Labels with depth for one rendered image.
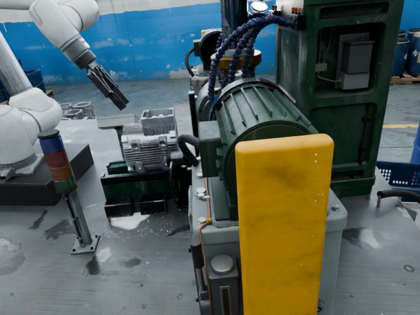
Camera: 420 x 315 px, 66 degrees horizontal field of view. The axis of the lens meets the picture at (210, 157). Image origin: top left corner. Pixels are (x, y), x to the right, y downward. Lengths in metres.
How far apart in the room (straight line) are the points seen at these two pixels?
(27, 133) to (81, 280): 0.73
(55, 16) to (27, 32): 6.90
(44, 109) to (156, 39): 5.44
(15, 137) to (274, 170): 1.25
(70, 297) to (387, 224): 1.01
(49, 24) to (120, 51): 6.02
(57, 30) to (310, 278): 1.07
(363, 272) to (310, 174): 0.63
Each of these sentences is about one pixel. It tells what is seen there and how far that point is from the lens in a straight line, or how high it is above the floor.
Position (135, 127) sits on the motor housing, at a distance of 1.24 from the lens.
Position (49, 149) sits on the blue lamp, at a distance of 1.01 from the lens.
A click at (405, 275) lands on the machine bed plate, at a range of 1.08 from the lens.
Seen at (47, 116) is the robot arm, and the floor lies 1.09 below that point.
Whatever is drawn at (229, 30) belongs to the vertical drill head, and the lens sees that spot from 1.14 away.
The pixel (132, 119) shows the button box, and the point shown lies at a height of 1.06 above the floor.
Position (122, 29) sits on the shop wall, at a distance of 7.17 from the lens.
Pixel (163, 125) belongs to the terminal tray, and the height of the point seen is 1.11.
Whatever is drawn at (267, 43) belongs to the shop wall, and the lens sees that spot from 6.70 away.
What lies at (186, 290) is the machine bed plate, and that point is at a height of 0.80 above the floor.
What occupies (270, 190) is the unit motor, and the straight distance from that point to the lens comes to 0.45.
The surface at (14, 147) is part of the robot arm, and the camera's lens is 1.55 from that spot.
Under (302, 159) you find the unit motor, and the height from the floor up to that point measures 1.33.
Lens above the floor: 1.53
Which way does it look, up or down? 27 degrees down
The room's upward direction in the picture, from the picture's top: 5 degrees counter-clockwise
